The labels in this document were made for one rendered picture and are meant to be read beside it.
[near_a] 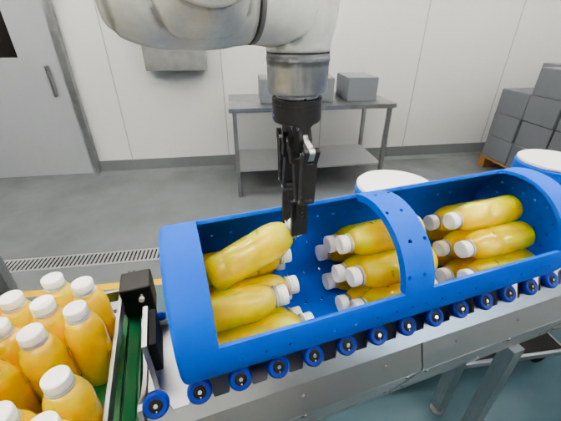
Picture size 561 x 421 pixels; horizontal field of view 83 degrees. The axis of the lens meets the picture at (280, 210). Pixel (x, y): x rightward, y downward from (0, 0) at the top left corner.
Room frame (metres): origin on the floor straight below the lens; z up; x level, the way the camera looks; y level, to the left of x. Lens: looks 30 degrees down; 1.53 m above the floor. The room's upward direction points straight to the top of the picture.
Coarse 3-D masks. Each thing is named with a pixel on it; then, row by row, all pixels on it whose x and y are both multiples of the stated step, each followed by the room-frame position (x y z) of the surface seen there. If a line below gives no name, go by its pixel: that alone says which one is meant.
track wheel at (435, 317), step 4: (436, 308) 0.52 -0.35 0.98; (424, 312) 0.51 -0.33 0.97; (428, 312) 0.51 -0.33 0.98; (432, 312) 0.51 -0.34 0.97; (436, 312) 0.51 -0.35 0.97; (440, 312) 0.51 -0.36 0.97; (424, 316) 0.51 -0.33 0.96; (428, 316) 0.50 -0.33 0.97; (432, 316) 0.50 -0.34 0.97; (436, 316) 0.50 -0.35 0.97; (440, 316) 0.51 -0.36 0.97; (428, 320) 0.50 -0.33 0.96; (432, 320) 0.50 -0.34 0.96; (436, 320) 0.50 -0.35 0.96; (440, 320) 0.50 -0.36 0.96; (428, 324) 0.50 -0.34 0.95; (432, 324) 0.49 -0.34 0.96; (436, 324) 0.49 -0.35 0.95; (440, 324) 0.50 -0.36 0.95
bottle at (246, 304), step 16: (240, 288) 0.42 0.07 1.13; (256, 288) 0.42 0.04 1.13; (272, 288) 0.44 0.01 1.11; (224, 304) 0.39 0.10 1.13; (240, 304) 0.39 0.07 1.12; (256, 304) 0.40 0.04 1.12; (272, 304) 0.41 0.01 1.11; (224, 320) 0.37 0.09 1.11; (240, 320) 0.38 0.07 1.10; (256, 320) 0.39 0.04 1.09
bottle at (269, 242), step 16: (272, 224) 0.49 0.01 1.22; (288, 224) 0.49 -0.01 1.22; (240, 240) 0.47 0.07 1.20; (256, 240) 0.46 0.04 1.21; (272, 240) 0.46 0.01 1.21; (288, 240) 0.47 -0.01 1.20; (224, 256) 0.45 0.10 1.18; (240, 256) 0.44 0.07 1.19; (256, 256) 0.44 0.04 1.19; (272, 256) 0.45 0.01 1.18; (208, 272) 0.43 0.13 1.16; (224, 272) 0.43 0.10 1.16; (240, 272) 0.43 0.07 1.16; (224, 288) 0.42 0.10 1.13
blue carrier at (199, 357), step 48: (384, 192) 0.60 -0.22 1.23; (432, 192) 0.77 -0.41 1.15; (480, 192) 0.82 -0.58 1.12; (528, 192) 0.71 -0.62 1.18; (192, 240) 0.43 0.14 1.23; (192, 288) 0.35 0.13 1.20; (336, 288) 0.60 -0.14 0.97; (432, 288) 0.45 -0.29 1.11; (480, 288) 0.49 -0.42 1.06; (192, 336) 0.31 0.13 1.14; (288, 336) 0.35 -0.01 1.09; (336, 336) 0.39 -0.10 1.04
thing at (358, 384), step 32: (416, 320) 0.53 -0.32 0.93; (512, 320) 0.57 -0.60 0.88; (544, 320) 0.60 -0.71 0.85; (416, 352) 0.47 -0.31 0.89; (448, 352) 0.50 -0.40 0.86; (480, 352) 0.57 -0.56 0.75; (160, 384) 0.37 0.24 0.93; (224, 384) 0.37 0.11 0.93; (320, 384) 0.40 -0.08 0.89; (352, 384) 0.41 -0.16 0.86; (384, 384) 0.44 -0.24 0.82; (224, 416) 0.33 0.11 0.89; (256, 416) 0.34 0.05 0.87; (288, 416) 0.36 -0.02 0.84; (320, 416) 0.44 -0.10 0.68
